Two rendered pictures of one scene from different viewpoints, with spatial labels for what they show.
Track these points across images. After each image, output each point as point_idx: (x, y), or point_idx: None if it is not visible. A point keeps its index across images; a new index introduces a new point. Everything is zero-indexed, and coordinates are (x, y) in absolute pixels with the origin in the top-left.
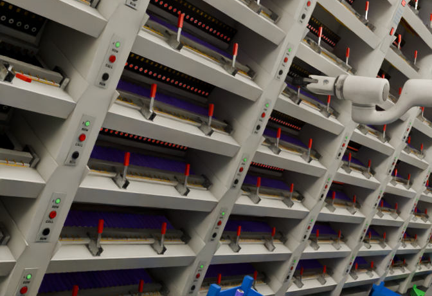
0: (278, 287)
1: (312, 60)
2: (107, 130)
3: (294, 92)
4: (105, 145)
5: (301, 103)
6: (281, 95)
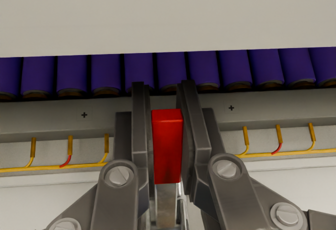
0: None
1: None
2: None
3: (245, 123)
4: None
5: (317, 168)
6: (4, 219)
